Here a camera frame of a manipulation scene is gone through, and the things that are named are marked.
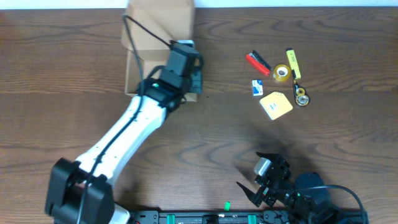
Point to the yellow tape roll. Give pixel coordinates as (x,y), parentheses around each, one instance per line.
(281,73)

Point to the white blue staples box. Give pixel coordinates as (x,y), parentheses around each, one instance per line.
(257,88)

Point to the black correction tape dispenser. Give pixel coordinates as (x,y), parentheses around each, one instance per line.
(301,97)

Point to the yellow sticky notepad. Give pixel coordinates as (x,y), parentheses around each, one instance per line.
(276,104)

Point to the red black stapler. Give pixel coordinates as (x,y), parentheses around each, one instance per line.
(258,63)

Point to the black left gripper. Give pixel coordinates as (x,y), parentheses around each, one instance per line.
(196,78)

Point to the brown cardboard box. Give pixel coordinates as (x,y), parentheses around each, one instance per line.
(168,19)

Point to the yellow highlighter pen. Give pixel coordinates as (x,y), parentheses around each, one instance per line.
(293,63)

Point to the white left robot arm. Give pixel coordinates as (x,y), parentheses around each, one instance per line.
(81,191)

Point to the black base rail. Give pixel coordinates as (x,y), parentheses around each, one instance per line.
(264,217)

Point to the green clip on rail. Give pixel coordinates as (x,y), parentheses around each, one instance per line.
(227,206)

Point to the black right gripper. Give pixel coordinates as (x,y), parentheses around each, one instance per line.
(267,189)

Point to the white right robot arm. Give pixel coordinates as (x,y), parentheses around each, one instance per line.
(304,197)

